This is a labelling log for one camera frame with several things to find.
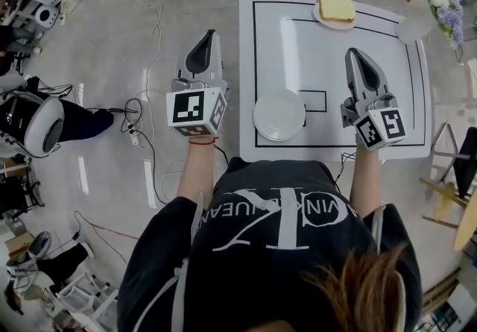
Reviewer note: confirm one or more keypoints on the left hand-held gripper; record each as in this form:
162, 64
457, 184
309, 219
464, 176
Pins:
186, 108

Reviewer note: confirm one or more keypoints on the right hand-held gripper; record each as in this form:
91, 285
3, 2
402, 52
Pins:
391, 125

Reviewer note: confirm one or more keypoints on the pale pink plate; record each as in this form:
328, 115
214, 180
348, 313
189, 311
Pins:
335, 25

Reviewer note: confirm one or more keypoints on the person's right forearm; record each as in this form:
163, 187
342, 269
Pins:
367, 181

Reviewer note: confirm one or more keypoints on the person's left forearm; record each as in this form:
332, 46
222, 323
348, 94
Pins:
195, 170

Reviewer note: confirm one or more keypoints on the white table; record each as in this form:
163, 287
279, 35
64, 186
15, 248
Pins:
335, 62

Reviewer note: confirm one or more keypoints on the white vase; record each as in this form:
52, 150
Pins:
413, 29

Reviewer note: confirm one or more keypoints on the black power adapter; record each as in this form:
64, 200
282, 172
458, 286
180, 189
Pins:
116, 110

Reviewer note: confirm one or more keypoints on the white power strip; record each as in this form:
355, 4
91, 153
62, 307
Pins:
134, 138

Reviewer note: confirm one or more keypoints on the purple and white flowers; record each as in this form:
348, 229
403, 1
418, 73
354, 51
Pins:
447, 13

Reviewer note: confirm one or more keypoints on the wooden stool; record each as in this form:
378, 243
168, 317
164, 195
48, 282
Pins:
447, 192

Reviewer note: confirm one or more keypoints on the white device with round opening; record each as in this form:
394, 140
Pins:
46, 17

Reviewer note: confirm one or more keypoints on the white head-worn helmet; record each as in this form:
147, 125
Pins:
35, 114
39, 242

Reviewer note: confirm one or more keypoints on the person's black printed shirt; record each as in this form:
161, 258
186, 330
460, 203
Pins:
242, 285

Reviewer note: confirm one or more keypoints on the black swivel chair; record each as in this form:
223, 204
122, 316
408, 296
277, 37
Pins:
15, 192

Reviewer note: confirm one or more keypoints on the white metal rack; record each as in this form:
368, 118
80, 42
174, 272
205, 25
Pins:
74, 291

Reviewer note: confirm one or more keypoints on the flat brown cardboard box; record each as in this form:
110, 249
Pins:
16, 245

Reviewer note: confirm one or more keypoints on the black chair with metal frame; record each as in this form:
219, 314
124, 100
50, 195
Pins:
467, 162

